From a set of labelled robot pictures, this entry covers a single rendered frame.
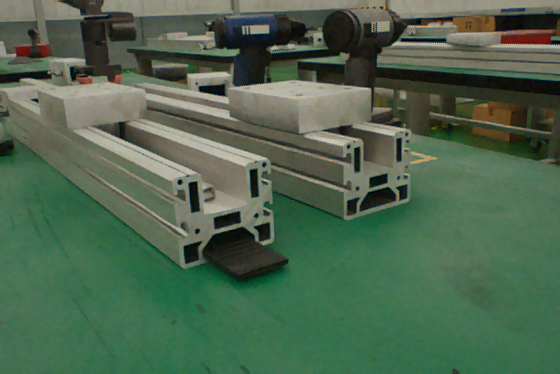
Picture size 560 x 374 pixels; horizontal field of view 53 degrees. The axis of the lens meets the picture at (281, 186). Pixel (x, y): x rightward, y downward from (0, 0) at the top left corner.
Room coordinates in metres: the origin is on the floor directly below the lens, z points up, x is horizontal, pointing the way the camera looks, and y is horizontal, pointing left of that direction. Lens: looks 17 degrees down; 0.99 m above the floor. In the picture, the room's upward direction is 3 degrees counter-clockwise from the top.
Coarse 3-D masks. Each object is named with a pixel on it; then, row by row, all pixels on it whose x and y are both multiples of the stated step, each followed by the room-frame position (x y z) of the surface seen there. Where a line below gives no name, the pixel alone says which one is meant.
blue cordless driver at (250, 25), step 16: (240, 16) 1.08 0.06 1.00; (256, 16) 1.08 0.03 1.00; (272, 16) 1.09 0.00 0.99; (224, 32) 1.05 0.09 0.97; (240, 32) 1.06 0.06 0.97; (256, 32) 1.06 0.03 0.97; (272, 32) 1.07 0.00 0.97; (288, 32) 1.08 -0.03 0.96; (304, 32) 1.11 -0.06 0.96; (240, 48) 1.08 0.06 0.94; (256, 48) 1.08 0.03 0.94; (240, 64) 1.07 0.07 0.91; (256, 64) 1.08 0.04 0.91; (240, 80) 1.07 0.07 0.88; (256, 80) 1.07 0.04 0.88
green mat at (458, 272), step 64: (0, 192) 0.74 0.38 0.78; (64, 192) 0.72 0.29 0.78; (448, 192) 0.65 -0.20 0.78; (512, 192) 0.63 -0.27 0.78; (0, 256) 0.51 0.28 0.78; (64, 256) 0.50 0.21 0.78; (128, 256) 0.49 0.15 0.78; (320, 256) 0.47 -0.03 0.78; (384, 256) 0.47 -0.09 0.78; (448, 256) 0.46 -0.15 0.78; (512, 256) 0.45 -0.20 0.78; (0, 320) 0.38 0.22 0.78; (64, 320) 0.38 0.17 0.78; (128, 320) 0.37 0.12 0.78; (192, 320) 0.37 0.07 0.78; (256, 320) 0.36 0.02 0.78; (320, 320) 0.36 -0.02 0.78; (384, 320) 0.36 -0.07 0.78; (448, 320) 0.35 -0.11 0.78; (512, 320) 0.35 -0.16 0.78
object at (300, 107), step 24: (240, 96) 0.72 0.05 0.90; (264, 96) 0.68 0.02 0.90; (288, 96) 0.64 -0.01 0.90; (312, 96) 0.63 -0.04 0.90; (336, 96) 0.65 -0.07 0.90; (360, 96) 0.67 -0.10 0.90; (264, 120) 0.68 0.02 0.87; (288, 120) 0.64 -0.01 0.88; (312, 120) 0.63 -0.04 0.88; (336, 120) 0.65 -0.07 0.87; (360, 120) 0.67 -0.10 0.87
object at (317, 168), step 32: (160, 96) 1.02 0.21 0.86; (192, 96) 1.02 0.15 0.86; (192, 128) 0.86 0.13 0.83; (224, 128) 0.80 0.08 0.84; (256, 128) 0.71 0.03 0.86; (352, 128) 0.66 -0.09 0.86; (384, 128) 0.63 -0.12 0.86; (288, 160) 0.65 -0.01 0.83; (320, 160) 0.60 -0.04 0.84; (352, 160) 0.57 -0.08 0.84; (384, 160) 0.62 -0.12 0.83; (288, 192) 0.65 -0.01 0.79; (320, 192) 0.60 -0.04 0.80; (352, 192) 0.57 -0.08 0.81; (384, 192) 0.62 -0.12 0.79
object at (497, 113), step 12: (456, 24) 5.21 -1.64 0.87; (468, 24) 5.08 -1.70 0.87; (480, 24) 5.00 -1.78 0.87; (492, 24) 5.07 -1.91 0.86; (480, 108) 4.48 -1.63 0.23; (492, 108) 4.37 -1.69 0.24; (504, 108) 4.34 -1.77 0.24; (516, 108) 4.28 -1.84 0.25; (480, 120) 4.47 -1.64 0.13; (492, 120) 4.36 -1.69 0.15; (504, 120) 4.26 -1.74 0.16; (516, 120) 4.24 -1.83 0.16; (480, 132) 4.47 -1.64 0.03; (492, 132) 4.36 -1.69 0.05; (504, 132) 4.25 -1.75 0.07
